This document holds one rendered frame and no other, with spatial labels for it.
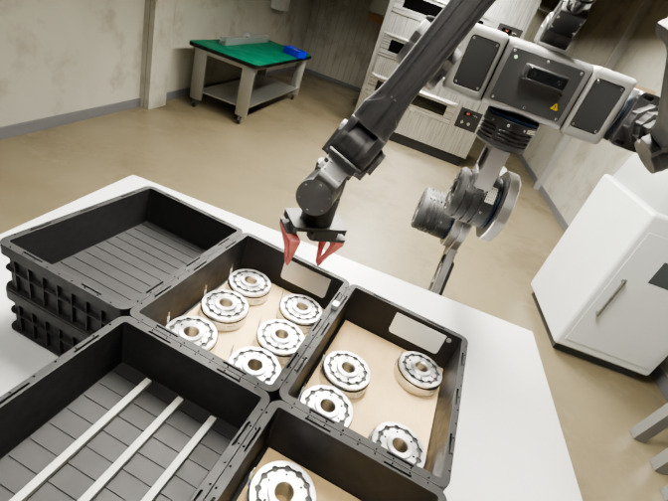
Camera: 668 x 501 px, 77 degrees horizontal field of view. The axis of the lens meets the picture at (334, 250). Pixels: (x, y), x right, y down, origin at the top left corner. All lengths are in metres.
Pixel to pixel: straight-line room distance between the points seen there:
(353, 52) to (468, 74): 8.19
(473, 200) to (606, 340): 2.13
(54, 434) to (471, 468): 0.83
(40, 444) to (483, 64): 1.11
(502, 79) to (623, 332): 2.30
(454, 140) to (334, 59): 3.95
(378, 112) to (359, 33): 8.61
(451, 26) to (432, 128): 5.59
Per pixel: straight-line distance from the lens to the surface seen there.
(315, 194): 0.62
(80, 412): 0.82
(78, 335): 0.96
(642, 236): 2.84
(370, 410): 0.89
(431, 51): 0.64
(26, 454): 0.79
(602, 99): 1.17
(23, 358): 1.08
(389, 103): 0.64
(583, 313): 3.01
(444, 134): 6.23
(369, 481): 0.75
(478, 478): 1.11
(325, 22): 9.39
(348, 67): 9.30
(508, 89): 1.13
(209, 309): 0.94
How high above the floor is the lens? 1.48
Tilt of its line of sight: 30 degrees down
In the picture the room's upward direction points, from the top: 20 degrees clockwise
